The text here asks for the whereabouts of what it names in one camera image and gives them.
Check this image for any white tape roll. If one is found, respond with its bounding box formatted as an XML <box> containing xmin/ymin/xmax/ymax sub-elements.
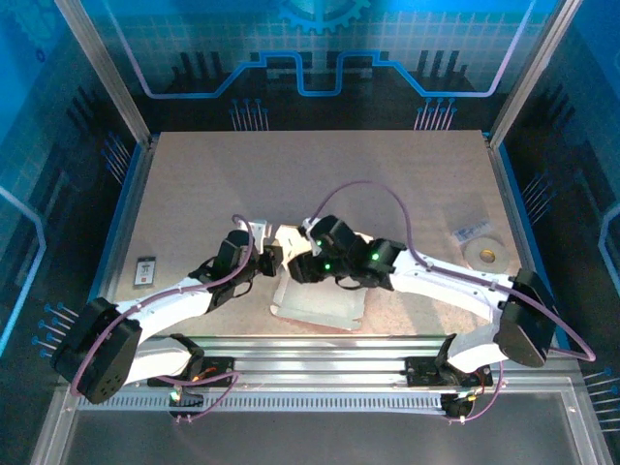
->
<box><xmin>463</xmin><ymin>236</ymin><xmax>512</xmax><ymax>280</ymax></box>

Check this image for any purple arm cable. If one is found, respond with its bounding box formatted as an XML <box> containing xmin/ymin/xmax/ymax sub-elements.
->
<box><xmin>70</xmin><ymin>214</ymin><xmax>257</xmax><ymax>398</ymax></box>
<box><xmin>309</xmin><ymin>180</ymin><xmax>598</xmax><ymax>363</ymax></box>

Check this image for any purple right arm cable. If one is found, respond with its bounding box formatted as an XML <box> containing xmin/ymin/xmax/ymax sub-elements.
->
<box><xmin>309</xmin><ymin>180</ymin><xmax>598</xmax><ymax>363</ymax></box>

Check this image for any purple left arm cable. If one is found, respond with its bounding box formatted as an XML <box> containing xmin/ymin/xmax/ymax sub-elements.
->
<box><xmin>70</xmin><ymin>214</ymin><xmax>257</xmax><ymax>398</ymax></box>

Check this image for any clear labelled plastic bag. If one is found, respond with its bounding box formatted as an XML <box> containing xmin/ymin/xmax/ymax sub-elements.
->
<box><xmin>452</xmin><ymin>220</ymin><xmax>493</xmax><ymax>243</ymax></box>

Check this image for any aluminium frame post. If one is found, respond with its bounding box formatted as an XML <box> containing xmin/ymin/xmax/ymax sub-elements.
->
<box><xmin>487</xmin><ymin>0</ymin><xmax>585</xmax><ymax>149</ymax></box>
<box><xmin>51</xmin><ymin>0</ymin><xmax>152</xmax><ymax>146</ymax></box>

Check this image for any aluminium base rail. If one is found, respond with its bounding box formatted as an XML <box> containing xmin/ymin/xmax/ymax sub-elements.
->
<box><xmin>62</xmin><ymin>336</ymin><xmax>582</xmax><ymax>388</ymax></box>

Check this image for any black left controller box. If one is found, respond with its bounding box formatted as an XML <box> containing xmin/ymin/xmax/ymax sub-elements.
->
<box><xmin>168</xmin><ymin>385</ymin><xmax>204</xmax><ymax>413</ymax></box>

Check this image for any pink paper box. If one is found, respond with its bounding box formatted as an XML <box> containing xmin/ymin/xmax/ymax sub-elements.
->
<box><xmin>268</xmin><ymin>222</ymin><xmax>367</xmax><ymax>333</ymax></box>

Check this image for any slotted grey cable duct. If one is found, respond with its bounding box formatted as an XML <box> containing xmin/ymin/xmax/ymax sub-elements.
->
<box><xmin>77</xmin><ymin>392</ymin><xmax>456</xmax><ymax>414</ymax></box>

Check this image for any black controller box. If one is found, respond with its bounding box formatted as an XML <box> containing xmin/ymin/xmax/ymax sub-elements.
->
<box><xmin>441</xmin><ymin>392</ymin><xmax>475</xmax><ymax>420</ymax></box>
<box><xmin>168</xmin><ymin>385</ymin><xmax>204</xmax><ymax>413</ymax></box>

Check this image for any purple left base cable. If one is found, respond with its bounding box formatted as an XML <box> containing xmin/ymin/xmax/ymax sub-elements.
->
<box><xmin>167</xmin><ymin>362</ymin><xmax>242</xmax><ymax>423</ymax></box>

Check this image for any small black white card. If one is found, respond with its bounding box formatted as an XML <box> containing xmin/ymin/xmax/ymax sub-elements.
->
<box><xmin>134</xmin><ymin>255</ymin><xmax>159</xmax><ymax>290</ymax></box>

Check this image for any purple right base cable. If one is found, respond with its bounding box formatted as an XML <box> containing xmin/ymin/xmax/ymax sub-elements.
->
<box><xmin>448</xmin><ymin>360</ymin><xmax>508</xmax><ymax>425</ymax></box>

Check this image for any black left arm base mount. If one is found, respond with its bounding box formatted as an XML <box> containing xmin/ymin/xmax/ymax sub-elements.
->
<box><xmin>146</xmin><ymin>355</ymin><xmax>234</xmax><ymax>388</ymax></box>

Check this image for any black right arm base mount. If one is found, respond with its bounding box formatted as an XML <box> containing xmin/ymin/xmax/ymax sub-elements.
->
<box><xmin>404</xmin><ymin>356</ymin><xmax>494</xmax><ymax>388</ymax></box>

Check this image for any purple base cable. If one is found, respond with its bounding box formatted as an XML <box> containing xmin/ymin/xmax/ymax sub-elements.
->
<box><xmin>448</xmin><ymin>360</ymin><xmax>508</xmax><ymax>425</ymax></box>
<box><xmin>167</xmin><ymin>362</ymin><xmax>242</xmax><ymax>423</ymax></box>

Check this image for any black right controller box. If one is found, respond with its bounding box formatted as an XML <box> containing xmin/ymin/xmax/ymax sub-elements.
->
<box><xmin>441</xmin><ymin>392</ymin><xmax>475</xmax><ymax>420</ymax></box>

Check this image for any aluminium table side rail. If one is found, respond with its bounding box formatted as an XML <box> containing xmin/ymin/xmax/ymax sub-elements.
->
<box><xmin>486</xmin><ymin>135</ymin><xmax>551</xmax><ymax>311</ymax></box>
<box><xmin>86</xmin><ymin>135</ymin><xmax>159</xmax><ymax>340</ymax></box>

